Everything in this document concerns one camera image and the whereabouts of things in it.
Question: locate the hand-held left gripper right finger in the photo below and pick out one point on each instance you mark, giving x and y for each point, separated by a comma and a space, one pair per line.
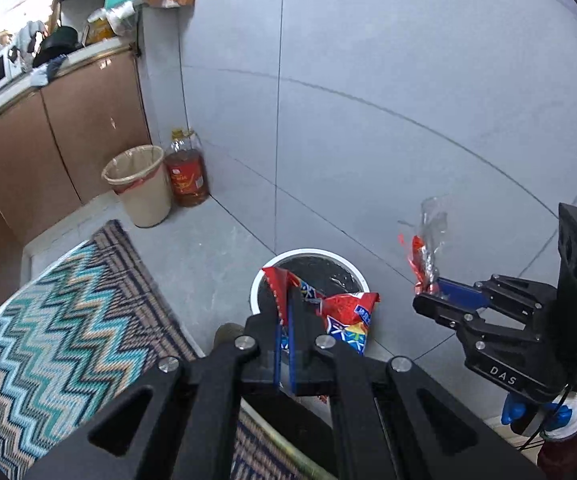
292, 360

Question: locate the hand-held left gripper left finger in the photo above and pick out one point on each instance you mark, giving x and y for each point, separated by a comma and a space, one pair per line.
277, 365

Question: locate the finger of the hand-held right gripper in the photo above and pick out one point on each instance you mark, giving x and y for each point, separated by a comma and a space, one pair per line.
461, 292
448, 312

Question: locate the clear red wrapper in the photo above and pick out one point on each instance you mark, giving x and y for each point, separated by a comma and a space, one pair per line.
421, 260

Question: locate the red snack bag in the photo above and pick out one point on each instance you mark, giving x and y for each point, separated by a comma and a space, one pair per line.
348, 315

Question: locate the white trash bin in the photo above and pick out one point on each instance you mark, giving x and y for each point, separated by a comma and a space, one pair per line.
313, 251

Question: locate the person's right forearm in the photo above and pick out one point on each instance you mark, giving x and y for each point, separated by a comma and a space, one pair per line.
568, 452

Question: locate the beige trash bin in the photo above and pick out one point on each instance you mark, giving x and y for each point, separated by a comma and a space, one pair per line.
143, 200

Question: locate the person's right hand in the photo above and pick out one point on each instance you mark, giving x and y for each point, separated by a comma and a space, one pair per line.
513, 410

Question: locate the person's shoe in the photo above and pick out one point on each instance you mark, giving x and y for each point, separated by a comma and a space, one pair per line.
228, 337

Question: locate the cooking oil bottle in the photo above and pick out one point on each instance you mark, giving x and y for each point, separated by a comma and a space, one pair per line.
186, 180

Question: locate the zigzag patterned rug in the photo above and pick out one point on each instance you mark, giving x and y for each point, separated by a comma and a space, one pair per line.
68, 310

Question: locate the brown kitchen counter cabinet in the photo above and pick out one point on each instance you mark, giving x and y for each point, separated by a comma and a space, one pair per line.
83, 125

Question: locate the blue cloth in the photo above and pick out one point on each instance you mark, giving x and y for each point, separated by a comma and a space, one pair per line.
48, 72

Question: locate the yellow packet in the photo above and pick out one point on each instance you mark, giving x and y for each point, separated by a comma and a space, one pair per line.
101, 30

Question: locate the clear plastic container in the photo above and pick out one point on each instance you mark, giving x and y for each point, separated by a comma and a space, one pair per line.
121, 15

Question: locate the black pot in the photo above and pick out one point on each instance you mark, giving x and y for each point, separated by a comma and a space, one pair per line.
61, 40

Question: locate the grey cloth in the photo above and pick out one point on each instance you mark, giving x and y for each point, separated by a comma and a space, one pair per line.
28, 35

